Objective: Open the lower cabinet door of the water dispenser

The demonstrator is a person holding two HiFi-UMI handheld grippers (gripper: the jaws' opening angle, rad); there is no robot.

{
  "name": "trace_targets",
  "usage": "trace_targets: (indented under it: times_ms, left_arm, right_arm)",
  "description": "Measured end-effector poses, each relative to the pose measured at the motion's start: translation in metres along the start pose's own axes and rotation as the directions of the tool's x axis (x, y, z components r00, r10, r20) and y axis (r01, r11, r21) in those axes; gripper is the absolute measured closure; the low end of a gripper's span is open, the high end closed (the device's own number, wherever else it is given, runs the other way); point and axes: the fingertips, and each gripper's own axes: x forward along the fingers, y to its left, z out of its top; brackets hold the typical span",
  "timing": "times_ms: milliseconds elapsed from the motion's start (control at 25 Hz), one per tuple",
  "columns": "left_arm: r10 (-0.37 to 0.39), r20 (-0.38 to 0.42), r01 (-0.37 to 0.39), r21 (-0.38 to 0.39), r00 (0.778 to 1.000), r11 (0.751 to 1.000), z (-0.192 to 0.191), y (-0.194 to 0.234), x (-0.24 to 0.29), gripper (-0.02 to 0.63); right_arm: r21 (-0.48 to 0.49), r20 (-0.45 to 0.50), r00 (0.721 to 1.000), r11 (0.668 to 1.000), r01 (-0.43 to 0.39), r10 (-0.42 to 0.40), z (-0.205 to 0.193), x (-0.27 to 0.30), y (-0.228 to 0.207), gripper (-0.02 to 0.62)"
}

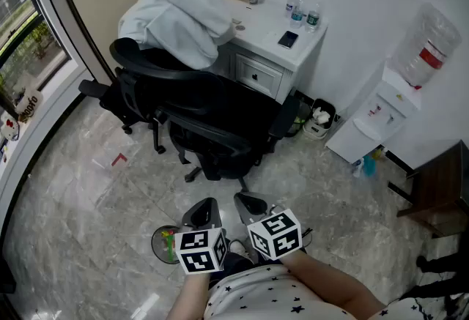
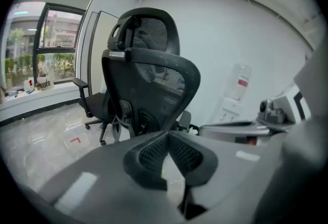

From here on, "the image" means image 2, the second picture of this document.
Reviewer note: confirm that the white water dispenser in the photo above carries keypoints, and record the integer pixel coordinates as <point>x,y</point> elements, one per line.
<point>228,111</point>

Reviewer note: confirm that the black framed window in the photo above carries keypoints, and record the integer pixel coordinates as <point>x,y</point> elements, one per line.
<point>59,46</point>

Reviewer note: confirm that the white printed sign box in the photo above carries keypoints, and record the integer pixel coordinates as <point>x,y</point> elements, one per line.
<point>42,84</point>

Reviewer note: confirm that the black mesh office chair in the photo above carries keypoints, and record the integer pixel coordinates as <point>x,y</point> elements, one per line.
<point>143,89</point>

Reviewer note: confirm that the white partition panel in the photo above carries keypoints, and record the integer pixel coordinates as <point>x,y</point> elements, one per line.
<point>101,51</point>

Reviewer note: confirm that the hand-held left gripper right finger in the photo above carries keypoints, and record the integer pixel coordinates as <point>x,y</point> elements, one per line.
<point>256,182</point>

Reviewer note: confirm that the black padded office chair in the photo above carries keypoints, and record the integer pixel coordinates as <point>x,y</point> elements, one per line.
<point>92,105</point>

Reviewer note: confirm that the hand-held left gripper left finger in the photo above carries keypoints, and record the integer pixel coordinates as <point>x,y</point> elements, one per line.
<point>97,187</point>

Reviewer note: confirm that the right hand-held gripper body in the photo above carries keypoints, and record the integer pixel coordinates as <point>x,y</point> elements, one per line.
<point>230,131</point>

